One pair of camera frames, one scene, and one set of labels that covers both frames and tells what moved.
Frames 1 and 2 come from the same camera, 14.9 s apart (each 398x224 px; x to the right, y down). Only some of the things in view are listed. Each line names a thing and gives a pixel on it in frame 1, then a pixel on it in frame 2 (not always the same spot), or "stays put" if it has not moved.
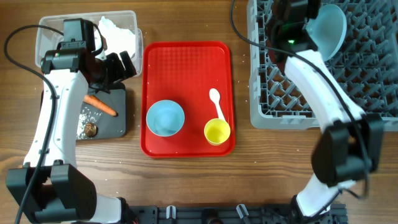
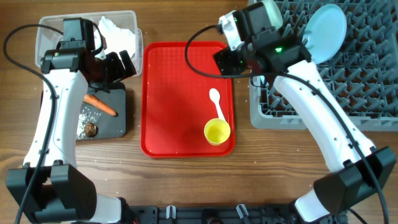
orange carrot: [93, 101] stays put
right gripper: [311, 12] → [226, 63]
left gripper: [119, 73] stays put
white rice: [87, 116] stays put
